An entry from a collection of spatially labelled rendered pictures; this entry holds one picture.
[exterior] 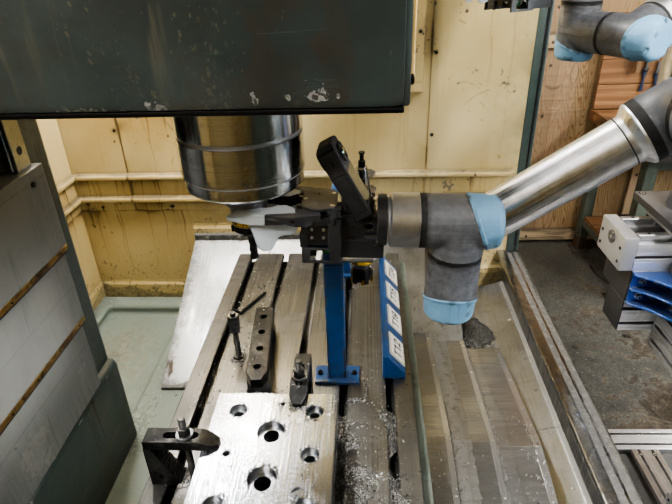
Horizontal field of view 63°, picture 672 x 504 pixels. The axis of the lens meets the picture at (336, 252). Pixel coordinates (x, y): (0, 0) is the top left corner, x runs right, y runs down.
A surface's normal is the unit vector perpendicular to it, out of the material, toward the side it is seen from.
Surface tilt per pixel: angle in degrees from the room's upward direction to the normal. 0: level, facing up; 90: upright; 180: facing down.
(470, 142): 90
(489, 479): 8
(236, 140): 90
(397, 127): 90
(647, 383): 0
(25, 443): 90
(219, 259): 24
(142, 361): 0
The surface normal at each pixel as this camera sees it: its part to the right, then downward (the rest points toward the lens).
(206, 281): -0.04, -0.59
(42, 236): 1.00, 0.00
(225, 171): -0.11, 0.49
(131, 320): -0.03, -0.87
